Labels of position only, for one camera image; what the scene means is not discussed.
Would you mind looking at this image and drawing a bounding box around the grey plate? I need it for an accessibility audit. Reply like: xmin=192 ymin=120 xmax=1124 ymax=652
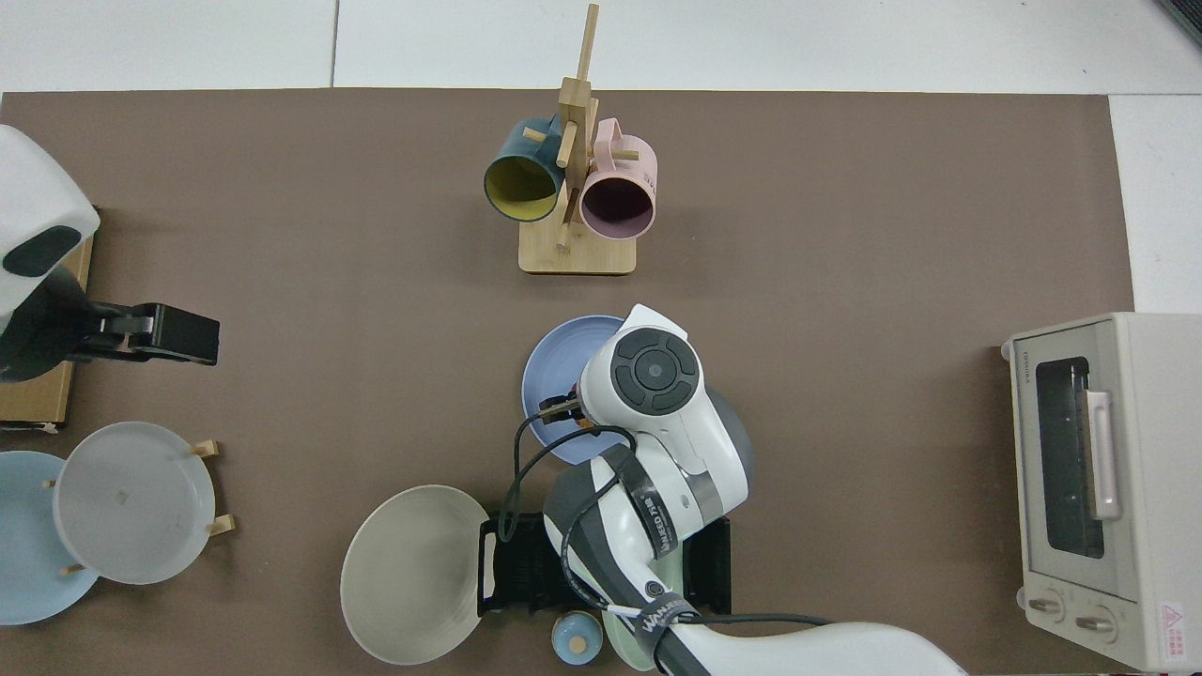
xmin=53 ymin=422 xmax=217 ymax=586

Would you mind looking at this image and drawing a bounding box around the wooden plate rack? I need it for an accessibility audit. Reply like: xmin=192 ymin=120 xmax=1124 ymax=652
xmin=42 ymin=439 xmax=236 ymax=576

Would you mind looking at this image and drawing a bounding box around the light blue plate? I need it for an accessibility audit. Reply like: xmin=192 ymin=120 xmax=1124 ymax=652
xmin=0 ymin=451 xmax=100 ymax=626

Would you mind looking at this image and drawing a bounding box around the beige plate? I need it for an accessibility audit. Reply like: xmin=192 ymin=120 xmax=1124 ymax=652
xmin=340 ymin=484 xmax=494 ymax=667

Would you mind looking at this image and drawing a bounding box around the black dish rack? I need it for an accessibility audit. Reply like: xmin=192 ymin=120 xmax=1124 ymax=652
xmin=477 ymin=512 xmax=732 ymax=625

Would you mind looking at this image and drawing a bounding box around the green plate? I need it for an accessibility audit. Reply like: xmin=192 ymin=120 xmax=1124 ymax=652
xmin=601 ymin=540 xmax=685 ymax=672

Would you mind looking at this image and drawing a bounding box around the dark blue cup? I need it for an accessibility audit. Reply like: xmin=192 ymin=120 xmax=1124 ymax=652
xmin=484 ymin=115 xmax=567 ymax=223

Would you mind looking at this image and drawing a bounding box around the wooden cup stand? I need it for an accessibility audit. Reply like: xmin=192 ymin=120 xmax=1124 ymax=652
xmin=518 ymin=3 xmax=640 ymax=276

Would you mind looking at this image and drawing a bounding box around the pink cup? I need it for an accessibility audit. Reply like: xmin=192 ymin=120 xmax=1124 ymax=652
xmin=578 ymin=118 xmax=657 ymax=241

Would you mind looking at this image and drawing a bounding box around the small blue round thing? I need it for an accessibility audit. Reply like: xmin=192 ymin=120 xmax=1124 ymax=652
xmin=551 ymin=610 xmax=604 ymax=667

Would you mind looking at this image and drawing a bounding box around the brown table cloth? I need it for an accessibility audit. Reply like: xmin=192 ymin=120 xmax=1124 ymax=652
xmin=0 ymin=89 xmax=1137 ymax=676

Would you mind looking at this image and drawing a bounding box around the pale toaster oven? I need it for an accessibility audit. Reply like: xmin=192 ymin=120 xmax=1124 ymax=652
xmin=1000 ymin=312 xmax=1202 ymax=672

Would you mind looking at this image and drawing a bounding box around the wire basket with wooden floor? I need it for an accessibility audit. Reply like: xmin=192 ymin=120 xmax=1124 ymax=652
xmin=0 ymin=207 xmax=95 ymax=433

